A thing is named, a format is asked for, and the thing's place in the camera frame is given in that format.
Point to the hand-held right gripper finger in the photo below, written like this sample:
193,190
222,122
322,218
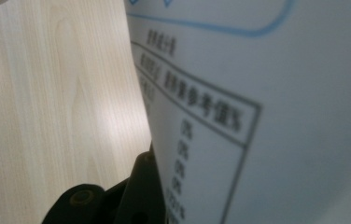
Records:
142,189

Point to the white and blue bag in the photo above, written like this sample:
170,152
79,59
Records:
257,109

